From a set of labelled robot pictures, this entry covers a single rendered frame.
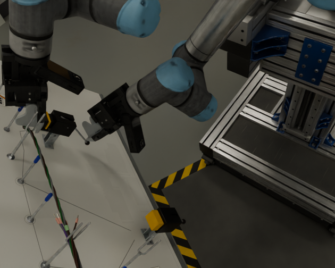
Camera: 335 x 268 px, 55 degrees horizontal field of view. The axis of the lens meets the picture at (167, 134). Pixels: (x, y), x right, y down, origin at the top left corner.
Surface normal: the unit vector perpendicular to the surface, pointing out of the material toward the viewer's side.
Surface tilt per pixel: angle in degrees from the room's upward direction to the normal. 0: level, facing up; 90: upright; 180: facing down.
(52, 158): 54
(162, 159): 0
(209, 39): 76
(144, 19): 90
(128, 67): 0
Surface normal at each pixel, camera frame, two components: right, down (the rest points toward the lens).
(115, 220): 0.63, -0.67
